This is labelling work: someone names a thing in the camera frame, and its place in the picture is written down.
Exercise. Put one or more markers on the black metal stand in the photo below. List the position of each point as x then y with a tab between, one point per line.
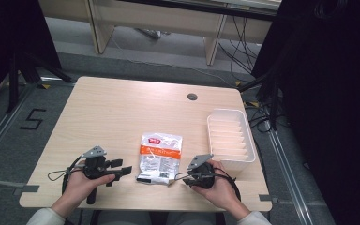
270	93
25	75

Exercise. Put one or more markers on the white packet with orange label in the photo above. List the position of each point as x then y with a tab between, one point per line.
160	159

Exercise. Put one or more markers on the white plastic bin with dividers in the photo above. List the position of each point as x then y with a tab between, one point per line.
229	137

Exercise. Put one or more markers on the person's right hand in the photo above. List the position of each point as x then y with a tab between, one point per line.
220	189

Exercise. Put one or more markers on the black curtain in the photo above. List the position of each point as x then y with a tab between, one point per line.
9	34
325	93

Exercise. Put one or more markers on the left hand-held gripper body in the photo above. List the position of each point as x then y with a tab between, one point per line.
94	167

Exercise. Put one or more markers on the person's legs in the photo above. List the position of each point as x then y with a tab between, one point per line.
159	218

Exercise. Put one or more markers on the grey floor rail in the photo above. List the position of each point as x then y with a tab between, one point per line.
289	175
3	128

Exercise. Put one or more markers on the person's left hand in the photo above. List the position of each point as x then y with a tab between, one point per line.
79	185

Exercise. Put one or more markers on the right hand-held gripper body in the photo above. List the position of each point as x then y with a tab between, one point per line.
202	175

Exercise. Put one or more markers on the light wooden desk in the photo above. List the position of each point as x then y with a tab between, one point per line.
156	22

